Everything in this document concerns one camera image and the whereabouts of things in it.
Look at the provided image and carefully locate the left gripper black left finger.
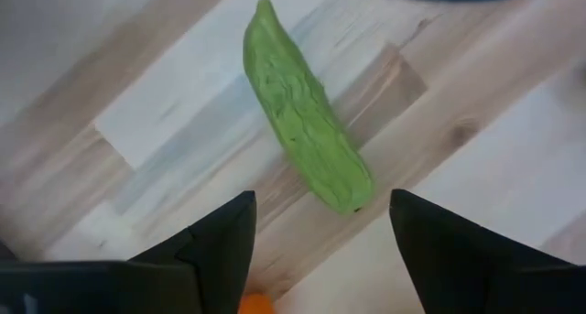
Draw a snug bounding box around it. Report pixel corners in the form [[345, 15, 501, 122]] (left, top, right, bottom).
[[0, 189, 257, 314]]

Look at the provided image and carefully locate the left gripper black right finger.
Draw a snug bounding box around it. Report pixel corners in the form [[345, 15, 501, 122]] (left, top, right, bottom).
[[388, 189, 586, 314]]

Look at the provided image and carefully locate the tangerine pair with green leaves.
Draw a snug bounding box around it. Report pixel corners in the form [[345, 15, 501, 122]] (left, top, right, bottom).
[[237, 294, 277, 314]]

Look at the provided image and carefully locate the green cucumber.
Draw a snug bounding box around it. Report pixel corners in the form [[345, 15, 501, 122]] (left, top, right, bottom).
[[242, 0, 376, 217]]

